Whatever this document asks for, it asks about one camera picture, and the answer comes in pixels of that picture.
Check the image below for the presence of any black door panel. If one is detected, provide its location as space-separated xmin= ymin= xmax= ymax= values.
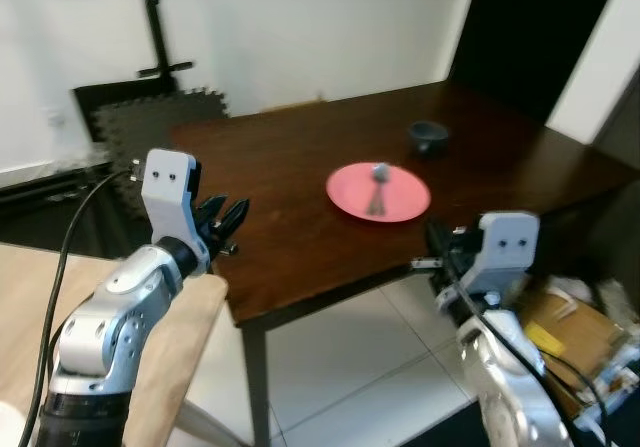
xmin=447 ymin=0 xmax=626 ymax=128

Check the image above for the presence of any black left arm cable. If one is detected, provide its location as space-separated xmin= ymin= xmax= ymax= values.
xmin=20 ymin=167 xmax=141 ymax=447

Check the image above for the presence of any brown cardboard box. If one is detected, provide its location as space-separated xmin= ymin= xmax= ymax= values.
xmin=515 ymin=282 xmax=626 ymax=408

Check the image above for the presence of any silver metal spoon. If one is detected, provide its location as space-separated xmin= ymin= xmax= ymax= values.
xmin=365 ymin=164 xmax=393 ymax=218

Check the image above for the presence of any dark blue cup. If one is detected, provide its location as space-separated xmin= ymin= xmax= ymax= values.
xmin=408 ymin=121 xmax=449 ymax=156

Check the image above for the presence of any dark brown wooden table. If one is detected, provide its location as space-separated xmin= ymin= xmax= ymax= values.
xmin=168 ymin=79 xmax=638 ymax=447

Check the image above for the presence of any black metal stand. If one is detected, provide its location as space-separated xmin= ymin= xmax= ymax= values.
xmin=135 ymin=0 xmax=196 ymax=78

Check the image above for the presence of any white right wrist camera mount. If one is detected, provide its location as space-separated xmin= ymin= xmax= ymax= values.
xmin=462 ymin=212 xmax=541 ymax=298

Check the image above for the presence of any pink round plate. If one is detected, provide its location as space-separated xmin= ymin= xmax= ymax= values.
xmin=326 ymin=162 xmax=432 ymax=224

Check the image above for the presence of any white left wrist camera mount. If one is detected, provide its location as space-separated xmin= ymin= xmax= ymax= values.
xmin=140 ymin=149 xmax=204 ymax=258

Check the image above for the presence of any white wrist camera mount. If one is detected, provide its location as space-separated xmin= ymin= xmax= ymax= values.
xmin=462 ymin=212 xmax=541 ymax=298
xmin=140 ymin=149 xmax=204 ymax=258

